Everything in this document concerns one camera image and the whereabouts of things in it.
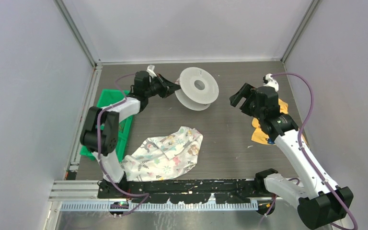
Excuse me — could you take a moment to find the yellow patterned cloth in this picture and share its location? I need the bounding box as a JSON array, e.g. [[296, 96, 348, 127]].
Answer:
[[251, 99, 299, 145]]

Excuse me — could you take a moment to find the grey plastic spool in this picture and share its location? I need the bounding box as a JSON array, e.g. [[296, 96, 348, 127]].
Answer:
[[174, 67, 219, 111]]

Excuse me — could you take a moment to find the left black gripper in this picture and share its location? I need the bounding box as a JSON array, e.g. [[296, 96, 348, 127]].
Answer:
[[145, 73, 182, 99]]

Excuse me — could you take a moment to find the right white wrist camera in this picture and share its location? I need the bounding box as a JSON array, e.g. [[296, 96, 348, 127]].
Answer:
[[263, 73, 279, 92]]

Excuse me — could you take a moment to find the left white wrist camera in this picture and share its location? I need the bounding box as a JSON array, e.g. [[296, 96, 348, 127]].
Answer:
[[146, 65, 157, 78]]

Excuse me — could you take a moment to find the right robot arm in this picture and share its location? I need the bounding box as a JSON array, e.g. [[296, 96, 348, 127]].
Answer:
[[230, 83, 354, 230]]

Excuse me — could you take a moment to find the green three-compartment bin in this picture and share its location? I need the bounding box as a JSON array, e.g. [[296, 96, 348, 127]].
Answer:
[[80, 89, 133, 161]]

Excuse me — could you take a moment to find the aluminium frame rail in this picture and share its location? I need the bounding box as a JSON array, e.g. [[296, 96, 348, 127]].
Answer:
[[49, 179, 270, 203]]

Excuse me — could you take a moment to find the white patterned cloth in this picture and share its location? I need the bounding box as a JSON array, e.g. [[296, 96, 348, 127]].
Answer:
[[120, 126, 204, 182]]

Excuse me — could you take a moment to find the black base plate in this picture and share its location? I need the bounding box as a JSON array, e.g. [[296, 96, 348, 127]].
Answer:
[[97, 179, 274, 204]]

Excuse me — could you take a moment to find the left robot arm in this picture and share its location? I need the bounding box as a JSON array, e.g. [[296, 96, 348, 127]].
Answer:
[[80, 70, 181, 198]]

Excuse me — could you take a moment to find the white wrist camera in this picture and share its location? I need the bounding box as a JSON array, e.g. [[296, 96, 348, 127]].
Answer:
[[146, 65, 157, 78], [263, 73, 279, 92]]

